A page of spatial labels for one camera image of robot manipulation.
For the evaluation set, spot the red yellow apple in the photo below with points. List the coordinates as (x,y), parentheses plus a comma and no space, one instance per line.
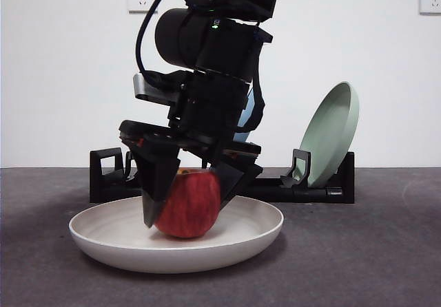
(189,210)

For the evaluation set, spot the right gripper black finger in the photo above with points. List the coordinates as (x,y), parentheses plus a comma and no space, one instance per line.
(234,183)
(158,179)

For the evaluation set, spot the pale yellow cream plate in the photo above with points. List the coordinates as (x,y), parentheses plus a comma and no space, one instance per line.
(113,248)

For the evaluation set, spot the blue plate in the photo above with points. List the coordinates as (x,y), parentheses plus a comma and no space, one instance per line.
(243,123)

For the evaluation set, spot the black plate rack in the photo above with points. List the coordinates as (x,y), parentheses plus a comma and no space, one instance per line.
(275,190)

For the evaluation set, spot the green plate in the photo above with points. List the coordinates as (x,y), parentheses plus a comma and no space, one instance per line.
(327,131)

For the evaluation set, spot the pale grey camera box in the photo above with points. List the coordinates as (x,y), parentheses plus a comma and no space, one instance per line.
(146,88)

